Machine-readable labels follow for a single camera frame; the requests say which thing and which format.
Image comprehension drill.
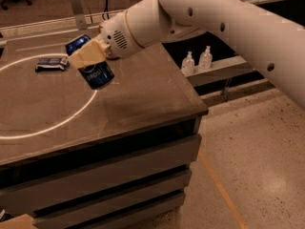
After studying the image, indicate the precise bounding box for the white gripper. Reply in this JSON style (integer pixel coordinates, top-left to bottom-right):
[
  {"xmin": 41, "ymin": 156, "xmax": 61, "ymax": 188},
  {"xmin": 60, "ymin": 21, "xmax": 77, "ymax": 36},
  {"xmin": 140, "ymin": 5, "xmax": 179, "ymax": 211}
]
[{"xmin": 69, "ymin": 11, "xmax": 143, "ymax": 69}]

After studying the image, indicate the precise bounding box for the blue pepsi can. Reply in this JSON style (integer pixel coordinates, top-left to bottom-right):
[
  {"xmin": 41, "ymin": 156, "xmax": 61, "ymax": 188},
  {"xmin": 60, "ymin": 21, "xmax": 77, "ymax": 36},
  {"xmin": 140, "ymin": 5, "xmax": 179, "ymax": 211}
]
[{"xmin": 66, "ymin": 34, "xmax": 114, "ymax": 90}]

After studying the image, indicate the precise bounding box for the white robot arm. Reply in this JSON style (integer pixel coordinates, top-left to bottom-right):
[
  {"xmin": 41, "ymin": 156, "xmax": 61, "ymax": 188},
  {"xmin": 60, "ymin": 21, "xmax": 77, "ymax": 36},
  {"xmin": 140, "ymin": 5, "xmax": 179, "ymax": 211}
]
[{"xmin": 69, "ymin": 0, "xmax": 305, "ymax": 107}]

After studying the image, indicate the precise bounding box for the left clear sanitizer bottle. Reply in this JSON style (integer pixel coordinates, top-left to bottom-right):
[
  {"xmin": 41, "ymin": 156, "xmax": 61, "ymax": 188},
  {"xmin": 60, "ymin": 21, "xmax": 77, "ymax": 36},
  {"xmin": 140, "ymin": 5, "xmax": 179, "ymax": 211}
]
[{"xmin": 181, "ymin": 52, "xmax": 194, "ymax": 75}]

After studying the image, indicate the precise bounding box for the clear sanitizer bottle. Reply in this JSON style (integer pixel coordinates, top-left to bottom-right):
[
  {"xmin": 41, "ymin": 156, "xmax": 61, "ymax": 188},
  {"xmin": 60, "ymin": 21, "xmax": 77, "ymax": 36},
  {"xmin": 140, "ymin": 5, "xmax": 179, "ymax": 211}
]
[
  {"xmin": 198, "ymin": 46, "xmax": 213, "ymax": 70},
  {"xmin": 181, "ymin": 52, "xmax": 194, "ymax": 75}
]

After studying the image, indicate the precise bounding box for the right clear sanitizer bottle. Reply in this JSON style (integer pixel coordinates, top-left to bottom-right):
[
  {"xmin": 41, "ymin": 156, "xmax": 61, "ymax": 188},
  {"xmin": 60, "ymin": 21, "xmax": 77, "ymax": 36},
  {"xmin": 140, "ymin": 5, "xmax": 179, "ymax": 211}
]
[{"xmin": 198, "ymin": 46, "xmax": 213, "ymax": 70}]

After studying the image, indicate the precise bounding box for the grey table with drawers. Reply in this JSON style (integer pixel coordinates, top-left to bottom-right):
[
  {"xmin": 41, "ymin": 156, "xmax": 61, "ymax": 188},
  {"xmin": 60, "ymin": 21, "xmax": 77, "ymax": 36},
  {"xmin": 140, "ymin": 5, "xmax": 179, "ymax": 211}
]
[{"xmin": 0, "ymin": 31, "xmax": 207, "ymax": 229}]

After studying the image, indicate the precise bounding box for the grey metal shelf ledge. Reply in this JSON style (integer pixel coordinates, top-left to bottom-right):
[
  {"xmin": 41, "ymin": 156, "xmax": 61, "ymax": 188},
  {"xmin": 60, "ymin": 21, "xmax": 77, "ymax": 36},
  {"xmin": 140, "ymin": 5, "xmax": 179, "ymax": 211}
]
[{"xmin": 187, "ymin": 56, "xmax": 254, "ymax": 87}]

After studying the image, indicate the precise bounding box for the left metal railing bracket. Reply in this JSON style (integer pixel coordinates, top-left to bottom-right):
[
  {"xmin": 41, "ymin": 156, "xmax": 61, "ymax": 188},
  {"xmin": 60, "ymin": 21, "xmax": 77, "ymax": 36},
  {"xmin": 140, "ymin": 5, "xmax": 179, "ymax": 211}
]
[{"xmin": 70, "ymin": 0, "xmax": 88, "ymax": 31}]

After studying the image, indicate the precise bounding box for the black hanging cable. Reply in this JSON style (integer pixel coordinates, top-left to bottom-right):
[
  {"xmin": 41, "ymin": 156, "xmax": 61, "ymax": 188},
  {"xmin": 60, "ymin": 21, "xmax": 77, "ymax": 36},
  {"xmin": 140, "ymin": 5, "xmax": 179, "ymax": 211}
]
[{"xmin": 101, "ymin": 0, "xmax": 111, "ymax": 21}]

